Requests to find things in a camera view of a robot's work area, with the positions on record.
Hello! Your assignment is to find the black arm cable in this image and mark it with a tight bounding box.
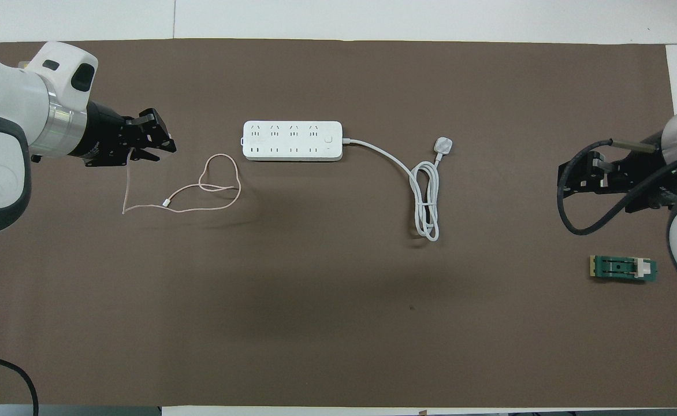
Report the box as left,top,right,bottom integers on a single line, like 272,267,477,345
0,354,40,416
557,138,677,236

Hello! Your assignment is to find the pink charger cable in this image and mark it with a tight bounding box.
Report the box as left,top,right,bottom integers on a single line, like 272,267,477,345
122,153,242,214

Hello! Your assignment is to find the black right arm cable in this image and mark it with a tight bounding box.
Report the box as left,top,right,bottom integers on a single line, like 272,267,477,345
557,138,677,236

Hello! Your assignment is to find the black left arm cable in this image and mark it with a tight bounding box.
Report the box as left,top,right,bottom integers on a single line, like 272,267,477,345
0,354,40,416

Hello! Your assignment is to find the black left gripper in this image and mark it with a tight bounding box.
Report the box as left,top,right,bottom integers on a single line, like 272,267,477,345
76,101,177,168

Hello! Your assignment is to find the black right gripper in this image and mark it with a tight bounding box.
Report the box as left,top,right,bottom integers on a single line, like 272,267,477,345
558,142,677,213

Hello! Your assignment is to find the white power cord with plug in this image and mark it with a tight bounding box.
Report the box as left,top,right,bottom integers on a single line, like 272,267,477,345
343,136,453,242

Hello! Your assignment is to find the green circuit board module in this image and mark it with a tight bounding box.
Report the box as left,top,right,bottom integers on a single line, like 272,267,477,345
590,255,659,284

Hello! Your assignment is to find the brown table mat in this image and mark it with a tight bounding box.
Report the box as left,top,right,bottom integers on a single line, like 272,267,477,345
0,39,677,408

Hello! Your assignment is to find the white power strip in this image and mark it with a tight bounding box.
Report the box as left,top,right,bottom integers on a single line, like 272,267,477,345
241,120,344,162

